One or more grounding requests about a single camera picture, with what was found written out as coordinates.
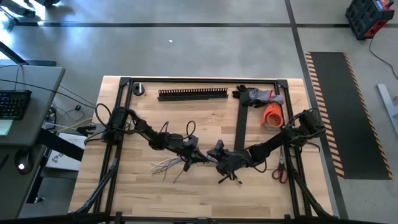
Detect grey metal bar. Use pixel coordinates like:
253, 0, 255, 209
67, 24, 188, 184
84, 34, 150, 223
376, 83, 398, 136

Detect grey black work glove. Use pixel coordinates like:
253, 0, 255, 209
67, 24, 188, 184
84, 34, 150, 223
231, 84, 285, 106
247, 98, 271, 110

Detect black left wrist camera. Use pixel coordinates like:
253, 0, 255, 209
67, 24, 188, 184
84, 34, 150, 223
185, 134, 200, 150

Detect black slotted cable duct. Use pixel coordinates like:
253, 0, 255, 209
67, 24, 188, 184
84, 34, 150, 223
157, 86, 229, 103

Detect black aluminium table frame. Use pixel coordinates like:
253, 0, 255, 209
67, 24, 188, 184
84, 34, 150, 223
0, 76, 398, 224

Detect small black device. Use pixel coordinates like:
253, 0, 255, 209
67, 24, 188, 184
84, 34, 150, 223
76, 123, 98, 137

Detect black right camera cable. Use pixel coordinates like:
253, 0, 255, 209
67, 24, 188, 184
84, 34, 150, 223
252, 155, 269, 174

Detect person's foot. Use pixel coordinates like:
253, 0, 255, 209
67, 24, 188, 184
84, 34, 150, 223
0, 0, 38, 19

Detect black red toolbox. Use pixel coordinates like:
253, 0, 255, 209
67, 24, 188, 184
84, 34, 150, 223
345, 0, 397, 42

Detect bundle of coloured cables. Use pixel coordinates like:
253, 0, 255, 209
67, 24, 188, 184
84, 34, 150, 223
152, 156, 188, 167

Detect pale green notepad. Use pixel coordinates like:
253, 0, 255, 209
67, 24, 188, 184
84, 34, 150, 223
0, 119, 15, 137

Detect grey desk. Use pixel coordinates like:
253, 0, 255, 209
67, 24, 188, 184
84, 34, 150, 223
0, 63, 67, 220

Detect bundle of wires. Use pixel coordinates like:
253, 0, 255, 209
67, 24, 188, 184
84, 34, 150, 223
155, 156, 220, 170

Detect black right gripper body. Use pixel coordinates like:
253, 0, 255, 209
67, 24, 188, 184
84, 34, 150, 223
214, 150, 253, 175

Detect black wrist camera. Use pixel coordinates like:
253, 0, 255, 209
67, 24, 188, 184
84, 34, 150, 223
213, 139, 226, 154
185, 134, 200, 150

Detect black round puck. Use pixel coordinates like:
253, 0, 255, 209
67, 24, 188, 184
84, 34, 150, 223
131, 82, 146, 97

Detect white cable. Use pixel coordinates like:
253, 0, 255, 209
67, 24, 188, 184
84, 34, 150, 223
150, 161, 188, 172

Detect red handled scissors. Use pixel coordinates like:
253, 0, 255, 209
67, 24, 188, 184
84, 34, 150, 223
271, 147, 290, 185

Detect black striped floor mat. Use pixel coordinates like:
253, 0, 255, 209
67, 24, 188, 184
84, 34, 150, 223
304, 51, 394, 181

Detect black camera cable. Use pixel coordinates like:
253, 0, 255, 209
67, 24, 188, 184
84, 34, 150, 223
252, 155, 269, 174
185, 119, 198, 140

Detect black keyboard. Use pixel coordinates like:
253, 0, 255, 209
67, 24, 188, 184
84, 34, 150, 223
0, 89, 33, 121

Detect black duct cover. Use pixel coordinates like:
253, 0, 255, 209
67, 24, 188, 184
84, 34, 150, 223
234, 89, 250, 154

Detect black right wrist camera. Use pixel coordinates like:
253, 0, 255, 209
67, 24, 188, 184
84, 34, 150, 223
213, 139, 226, 154

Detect black computer mouse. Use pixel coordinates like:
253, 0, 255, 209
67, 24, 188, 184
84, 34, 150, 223
14, 149, 34, 175

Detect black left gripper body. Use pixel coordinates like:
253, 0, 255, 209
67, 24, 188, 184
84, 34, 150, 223
178, 139, 203, 163

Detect black desk leg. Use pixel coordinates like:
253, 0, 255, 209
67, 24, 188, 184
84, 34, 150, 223
36, 128, 86, 162

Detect white cardboard box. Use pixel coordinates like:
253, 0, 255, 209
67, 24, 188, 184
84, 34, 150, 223
45, 132, 89, 172

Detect black left camera cable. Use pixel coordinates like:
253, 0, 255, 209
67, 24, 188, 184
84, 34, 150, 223
185, 119, 198, 140

